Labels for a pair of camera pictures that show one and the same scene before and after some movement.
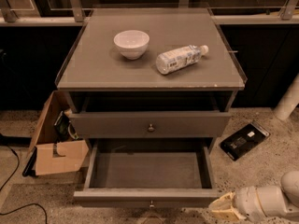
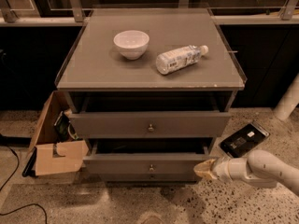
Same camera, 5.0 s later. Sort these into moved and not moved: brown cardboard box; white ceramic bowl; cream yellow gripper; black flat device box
Moved: cream yellow gripper
Not moved: brown cardboard box; black flat device box; white ceramic bowl
